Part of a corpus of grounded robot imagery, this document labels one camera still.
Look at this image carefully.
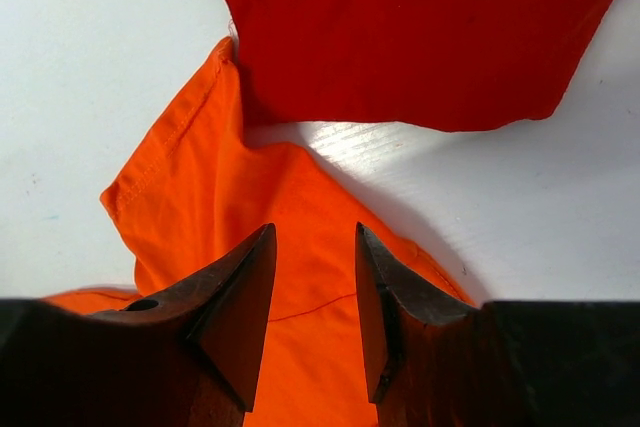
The orange t-shirt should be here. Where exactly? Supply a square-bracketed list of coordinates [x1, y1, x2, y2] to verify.
[50, 38, 464, 426]

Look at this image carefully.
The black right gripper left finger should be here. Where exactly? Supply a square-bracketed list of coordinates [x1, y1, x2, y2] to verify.
[1, 224, 277, 426]

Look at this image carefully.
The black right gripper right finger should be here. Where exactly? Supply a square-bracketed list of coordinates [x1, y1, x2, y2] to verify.
[355, 225, 639, 426]

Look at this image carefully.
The red folded t-shirt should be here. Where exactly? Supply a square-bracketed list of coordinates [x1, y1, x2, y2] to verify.
[225, 0, 613, 132]

